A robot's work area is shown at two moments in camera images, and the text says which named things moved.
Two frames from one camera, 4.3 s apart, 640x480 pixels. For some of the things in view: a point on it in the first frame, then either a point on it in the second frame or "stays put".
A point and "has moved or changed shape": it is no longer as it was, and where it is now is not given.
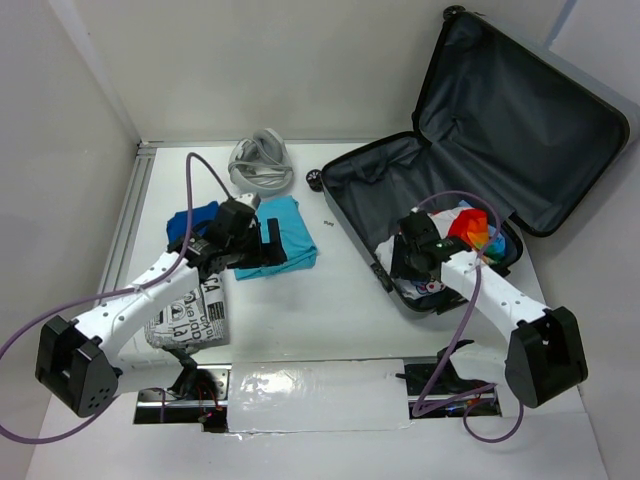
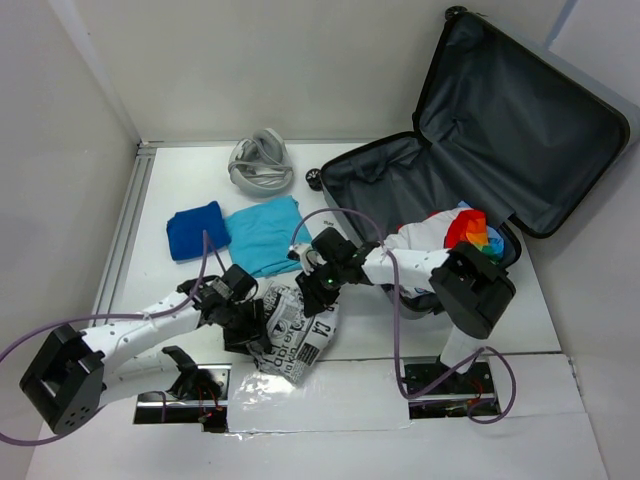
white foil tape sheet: (317, 396) stays put
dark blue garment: (200, 219) stays put
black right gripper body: (404, 264) → (322, 282)
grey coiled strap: (261, 165) stays put
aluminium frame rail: (127, 223) stays put
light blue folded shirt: (295, 241) stays put
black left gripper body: (245, 249) → (239, 324)
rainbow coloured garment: (472, 226) stays put
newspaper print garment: (193, 319) has moved or changed shape
